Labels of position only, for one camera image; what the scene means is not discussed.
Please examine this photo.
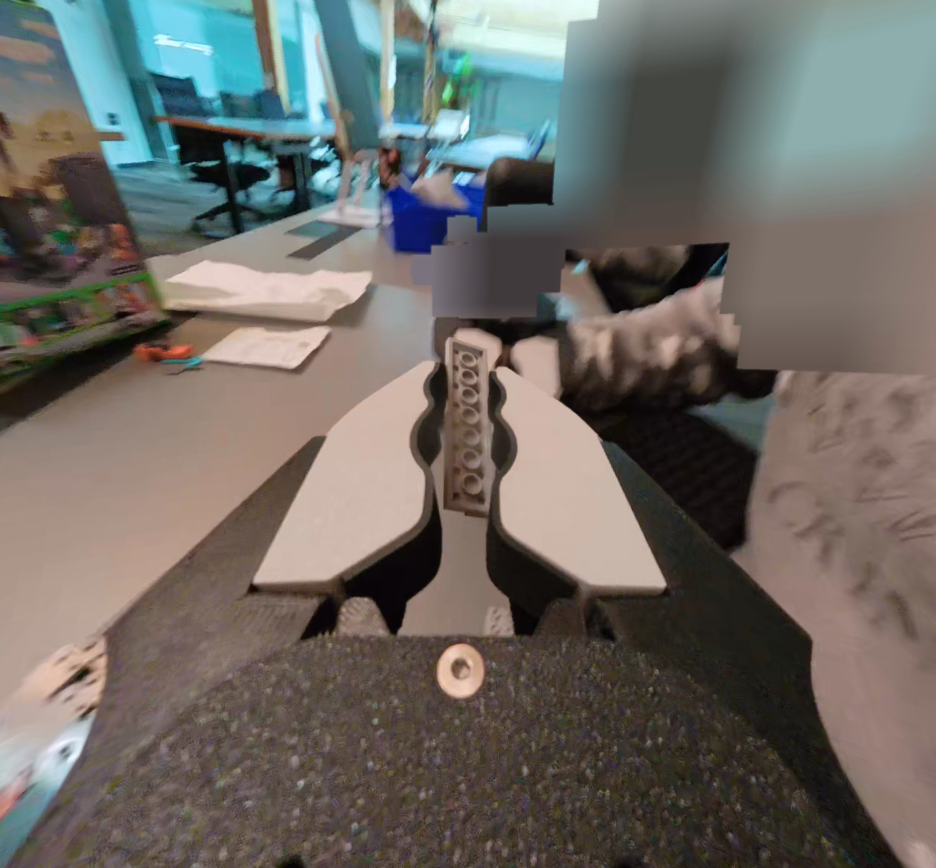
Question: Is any black office chair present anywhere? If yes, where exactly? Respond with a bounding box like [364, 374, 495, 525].
[150, 75, 273, 227]

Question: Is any small torn white paper bag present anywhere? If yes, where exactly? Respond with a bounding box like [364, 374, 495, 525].
[201, 326, 332, 372]

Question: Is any wooden-edged office desk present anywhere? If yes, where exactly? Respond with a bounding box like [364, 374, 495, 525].
[154, 115, 339, 234]

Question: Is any black mesh armrest pad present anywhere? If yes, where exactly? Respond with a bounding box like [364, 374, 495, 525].
[585, 407, 759, 552]

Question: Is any grey splattered hoodie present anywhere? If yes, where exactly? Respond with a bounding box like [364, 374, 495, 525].
[731, 371, 936, 868]

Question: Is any green lego set box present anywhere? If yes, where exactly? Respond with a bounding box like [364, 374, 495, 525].
[0, 0, 167, 388]

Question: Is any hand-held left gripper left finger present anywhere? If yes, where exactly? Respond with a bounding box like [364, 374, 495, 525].
[252, 362, 444, 633]

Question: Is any torn white printed paper bag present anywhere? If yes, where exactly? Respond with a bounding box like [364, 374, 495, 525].
[164, 260, 375, 323]

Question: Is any blue plastic bin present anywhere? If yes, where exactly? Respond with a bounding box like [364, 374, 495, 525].
[385, 177, 488, 253]

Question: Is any person's right forearm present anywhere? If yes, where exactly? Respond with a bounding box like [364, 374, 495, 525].
[559, 283, 778, 413]

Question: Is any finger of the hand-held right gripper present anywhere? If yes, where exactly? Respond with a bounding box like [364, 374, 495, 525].
[453, 327, 507, 366]
[510, 336, 566, 403]

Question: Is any small orange lego figure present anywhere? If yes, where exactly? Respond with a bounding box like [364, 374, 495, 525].
[135, 342, 206, 376]

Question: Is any white stand with black board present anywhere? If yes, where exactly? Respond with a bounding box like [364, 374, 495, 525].
[289, 0, 392, 229]

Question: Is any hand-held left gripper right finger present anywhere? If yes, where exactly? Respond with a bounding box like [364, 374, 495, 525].
[488, 368, 668, 629]

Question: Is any long grey lego plate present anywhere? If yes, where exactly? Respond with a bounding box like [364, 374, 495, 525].
[442, 336, 506, 520]

